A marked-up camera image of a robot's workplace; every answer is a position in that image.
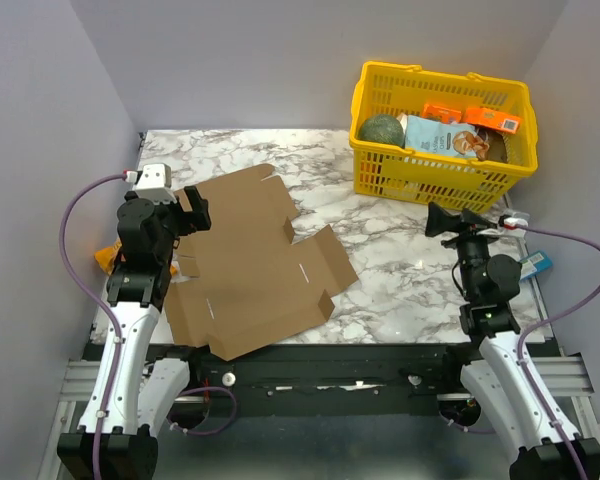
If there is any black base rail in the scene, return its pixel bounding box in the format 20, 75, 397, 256
144, 342, 486, 419

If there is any yellow plastic basket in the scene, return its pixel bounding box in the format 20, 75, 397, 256
349, 61, 538, 213

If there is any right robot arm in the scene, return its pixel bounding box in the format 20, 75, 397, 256
425, 202, 600, 479

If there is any orange snack box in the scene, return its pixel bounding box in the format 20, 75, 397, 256
421, 103, 463, 124

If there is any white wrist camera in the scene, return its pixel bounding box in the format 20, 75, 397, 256
498, 211, 529, 230
132, 163, 177, 204

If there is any brown cardboard box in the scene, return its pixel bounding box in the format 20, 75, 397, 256
165, 164, 358, 360

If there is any orange candy bag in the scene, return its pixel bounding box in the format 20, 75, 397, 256
93, 238, 179, 281

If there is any orange juice carton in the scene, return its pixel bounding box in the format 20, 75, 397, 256
463, 107, 521, 134

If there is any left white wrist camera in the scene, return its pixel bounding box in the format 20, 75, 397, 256
132, 163, 177, 204

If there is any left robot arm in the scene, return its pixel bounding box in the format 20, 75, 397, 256
57, 186, 211, 479

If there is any light blue chips bag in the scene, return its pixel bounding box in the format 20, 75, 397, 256
405, 115, 484, 158

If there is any aluminium frame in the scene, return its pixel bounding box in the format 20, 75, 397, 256
38, 341, 600, 479

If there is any blue small packet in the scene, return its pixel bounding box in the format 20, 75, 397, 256
519, 251, 553, 281

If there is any green round melon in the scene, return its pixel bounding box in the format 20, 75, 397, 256
357, 114, 405, 148

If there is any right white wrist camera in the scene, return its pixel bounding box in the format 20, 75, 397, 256
498, 211, 529, 230

